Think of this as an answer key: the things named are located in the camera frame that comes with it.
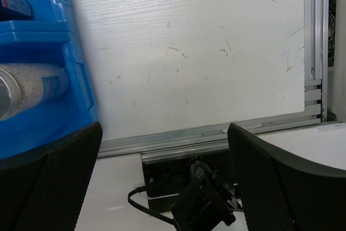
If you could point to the red-label lid jar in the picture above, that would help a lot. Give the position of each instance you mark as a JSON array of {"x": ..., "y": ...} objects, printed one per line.
[{"x": 15, "y": 10}]

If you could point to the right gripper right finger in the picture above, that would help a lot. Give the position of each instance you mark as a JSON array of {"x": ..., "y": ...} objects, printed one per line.
[{"x": 282, "y": 191}]

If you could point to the silver-lid white jar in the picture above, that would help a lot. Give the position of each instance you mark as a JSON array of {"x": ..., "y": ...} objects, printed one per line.
[{"x": 27, "y": 85}]

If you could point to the blue three-compartment plastic bin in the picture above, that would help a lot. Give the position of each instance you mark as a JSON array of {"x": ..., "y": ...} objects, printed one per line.
[{"x": 50, "y": 37}]

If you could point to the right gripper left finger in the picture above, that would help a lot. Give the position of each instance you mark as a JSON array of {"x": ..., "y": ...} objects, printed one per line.
[{"x": 44, "y": 188}]

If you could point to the aluminium table frame rail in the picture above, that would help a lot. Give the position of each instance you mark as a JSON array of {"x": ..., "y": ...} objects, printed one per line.
[{"x": 213, "y": 138}]

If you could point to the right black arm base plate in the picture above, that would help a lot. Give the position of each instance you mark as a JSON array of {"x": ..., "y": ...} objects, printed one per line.
[{"x": 165, "y": 179}]

